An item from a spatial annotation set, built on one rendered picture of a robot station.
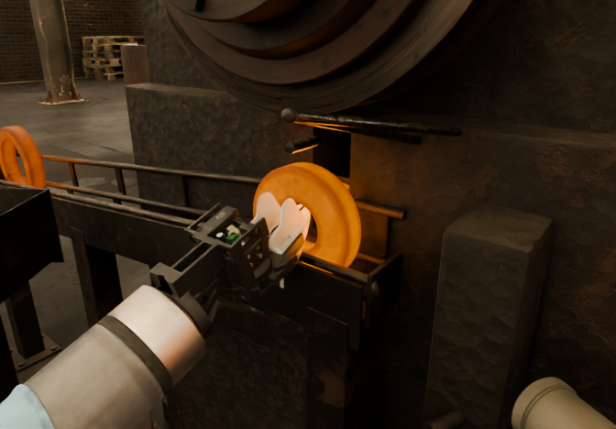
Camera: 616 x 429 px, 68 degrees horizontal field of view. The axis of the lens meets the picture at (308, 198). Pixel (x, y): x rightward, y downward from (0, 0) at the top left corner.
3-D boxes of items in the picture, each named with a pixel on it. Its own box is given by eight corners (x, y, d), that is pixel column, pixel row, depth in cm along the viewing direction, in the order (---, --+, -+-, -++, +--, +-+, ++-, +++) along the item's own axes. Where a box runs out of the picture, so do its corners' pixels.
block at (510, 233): (454, 373, 58) (478, 195, 49) (522, 403, 53) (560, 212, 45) (417, 428, 50) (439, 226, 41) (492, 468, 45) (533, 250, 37)
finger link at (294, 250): (312, 236, 52) (263, 287, 47) (314, 246, 53) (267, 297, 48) (280, 225, 55) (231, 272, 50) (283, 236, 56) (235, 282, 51)
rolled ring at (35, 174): (36, 212, 112) (49, 208, 114) (26, 141, 104) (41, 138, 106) (2, 184, 121) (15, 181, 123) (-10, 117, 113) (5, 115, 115)
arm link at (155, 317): (186, 401, 42) (127, 358, 47) (223, 361, 45) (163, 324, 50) (148, 339, 37) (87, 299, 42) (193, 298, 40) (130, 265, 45)
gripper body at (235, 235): (271, 214, 47) (183, 293, 40) (289, 274, 52) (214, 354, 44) (221, 198, 51) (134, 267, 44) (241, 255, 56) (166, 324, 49)
